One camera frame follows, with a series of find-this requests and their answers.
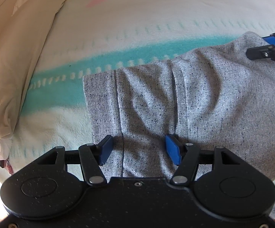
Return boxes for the grey speckled pants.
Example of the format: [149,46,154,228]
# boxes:
[82,31,275,228]

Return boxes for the beige pillow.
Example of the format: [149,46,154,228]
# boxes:
[0,0,66,139]

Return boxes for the floral bed blanket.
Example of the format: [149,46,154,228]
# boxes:
[0,0,275,195]

